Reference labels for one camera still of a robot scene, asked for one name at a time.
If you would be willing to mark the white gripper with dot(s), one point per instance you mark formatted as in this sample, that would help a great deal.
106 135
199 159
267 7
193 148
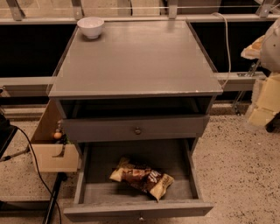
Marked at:
271 50

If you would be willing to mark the brown chip bag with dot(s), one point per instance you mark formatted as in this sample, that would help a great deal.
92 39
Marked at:
142 177

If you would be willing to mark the closed grey top drawer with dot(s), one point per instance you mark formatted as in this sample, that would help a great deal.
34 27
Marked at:
135 128

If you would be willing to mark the grey wooden drawer cabinet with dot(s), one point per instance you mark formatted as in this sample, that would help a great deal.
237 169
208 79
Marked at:
135 69

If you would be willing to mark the open grey middle drawer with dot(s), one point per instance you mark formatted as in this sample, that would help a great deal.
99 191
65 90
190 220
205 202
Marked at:
98 198

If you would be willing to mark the grey metal railing beam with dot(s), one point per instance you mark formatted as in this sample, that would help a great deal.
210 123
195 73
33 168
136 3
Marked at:
238 81

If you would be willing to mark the dark cabinet at right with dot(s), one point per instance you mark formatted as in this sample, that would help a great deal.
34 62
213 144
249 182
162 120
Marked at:
274 123

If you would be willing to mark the white ceramic bowl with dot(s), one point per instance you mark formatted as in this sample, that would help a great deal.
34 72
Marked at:
91 27

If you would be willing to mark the small orange ball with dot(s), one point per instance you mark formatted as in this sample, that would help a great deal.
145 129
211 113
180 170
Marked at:
57 135

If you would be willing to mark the black stand leg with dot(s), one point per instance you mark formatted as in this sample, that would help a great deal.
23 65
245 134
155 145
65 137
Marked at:
61 176

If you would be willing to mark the light wooden box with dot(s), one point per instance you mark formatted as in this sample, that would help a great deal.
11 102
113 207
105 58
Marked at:
53 155

